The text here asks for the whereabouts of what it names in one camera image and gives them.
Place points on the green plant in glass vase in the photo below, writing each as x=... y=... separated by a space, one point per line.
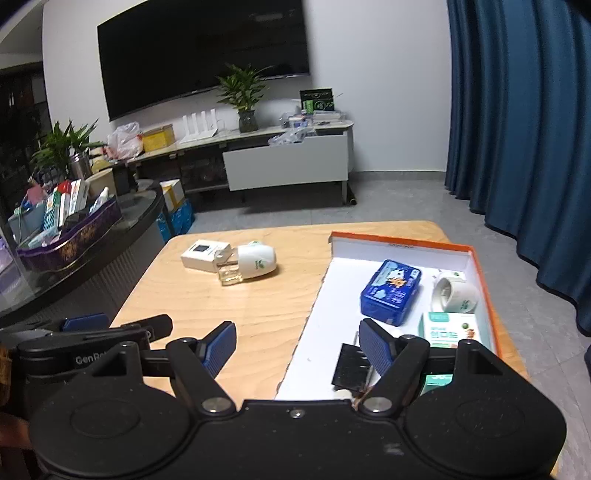
x=244 y=92

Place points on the white router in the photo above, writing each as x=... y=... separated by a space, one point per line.
x=198 y=131

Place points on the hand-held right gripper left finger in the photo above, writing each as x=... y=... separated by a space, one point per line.
x=219 y=348

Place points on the orange cardboard box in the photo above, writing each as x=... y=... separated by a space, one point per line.
x=341 y=295

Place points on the white mosquito repellent with bottle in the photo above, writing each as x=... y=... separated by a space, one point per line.
x=256 y=263

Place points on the white television cabinet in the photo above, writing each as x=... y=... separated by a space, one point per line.
x=286 y=166

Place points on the yellow box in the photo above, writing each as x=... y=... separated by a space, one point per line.
x=158 y=138

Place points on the blue packs on floor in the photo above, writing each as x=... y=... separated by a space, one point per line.
x=178 y=221

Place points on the black glass table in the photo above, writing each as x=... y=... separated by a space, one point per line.
x=101 y=272

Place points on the black wall television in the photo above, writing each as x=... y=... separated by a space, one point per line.
x=203 y=50

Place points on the white plastic bag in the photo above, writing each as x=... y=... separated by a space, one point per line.
x=124 y=141

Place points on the clear plastic wrap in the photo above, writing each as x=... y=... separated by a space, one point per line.
x=287 y=137

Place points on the dark green box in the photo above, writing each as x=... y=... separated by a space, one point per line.
x=316 y=101

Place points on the red white medicine box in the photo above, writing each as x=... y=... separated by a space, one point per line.
x=63 y=203

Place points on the beige box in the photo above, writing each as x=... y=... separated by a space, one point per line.
x=100 y=183

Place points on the white spray bottle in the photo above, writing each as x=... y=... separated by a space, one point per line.
x=99 y=199

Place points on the purple patterned tin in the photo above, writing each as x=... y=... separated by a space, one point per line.
x=74 y=244

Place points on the teal bandage box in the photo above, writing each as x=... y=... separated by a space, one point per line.
x=443 y=330

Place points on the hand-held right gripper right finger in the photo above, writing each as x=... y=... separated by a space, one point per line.
x=376 y=348

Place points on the green plant in steel cup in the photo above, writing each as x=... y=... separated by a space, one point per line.
x=64 y=145

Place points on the blue curtain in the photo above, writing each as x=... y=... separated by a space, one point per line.
x=521 y=138

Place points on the white mosquito repellent heater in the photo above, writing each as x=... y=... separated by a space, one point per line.
x=461 y=295

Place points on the small white box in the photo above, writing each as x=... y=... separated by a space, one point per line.
x=198 y=256

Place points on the green medicine box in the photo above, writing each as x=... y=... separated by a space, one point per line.
x=52 y=212

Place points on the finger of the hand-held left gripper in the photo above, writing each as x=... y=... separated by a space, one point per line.
x=85 y=321
x=143 y=327

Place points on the black box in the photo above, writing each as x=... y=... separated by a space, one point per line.
x=121 y=179

